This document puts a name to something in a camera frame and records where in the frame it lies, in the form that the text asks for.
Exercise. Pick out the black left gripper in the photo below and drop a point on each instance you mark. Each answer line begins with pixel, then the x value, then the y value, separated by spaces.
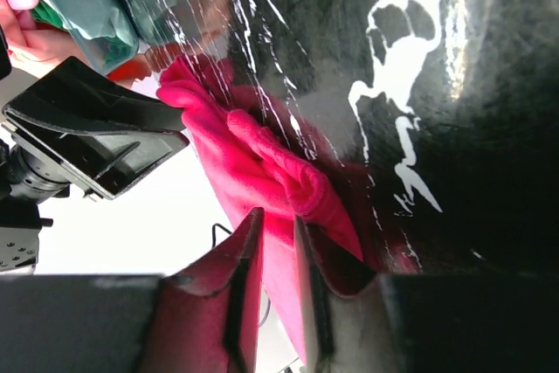
pixel 75 127

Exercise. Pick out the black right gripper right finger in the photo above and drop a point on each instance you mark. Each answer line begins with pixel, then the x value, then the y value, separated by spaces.
pixel 357 320

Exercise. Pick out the peach orange t shirt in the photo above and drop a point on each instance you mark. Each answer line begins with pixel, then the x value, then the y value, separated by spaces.
pixel 38 51

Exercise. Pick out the green garment in basket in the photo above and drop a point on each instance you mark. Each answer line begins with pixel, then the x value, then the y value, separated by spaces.
pixel 48 15

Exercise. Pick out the magenta red t shirt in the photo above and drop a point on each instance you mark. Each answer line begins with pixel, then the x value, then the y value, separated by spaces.
pixel 248 165

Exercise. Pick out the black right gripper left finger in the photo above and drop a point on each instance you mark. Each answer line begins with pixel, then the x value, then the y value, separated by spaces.
pixel 202 319

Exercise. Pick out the teal laundry basket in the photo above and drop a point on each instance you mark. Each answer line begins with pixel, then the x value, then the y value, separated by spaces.
pixel 110 32

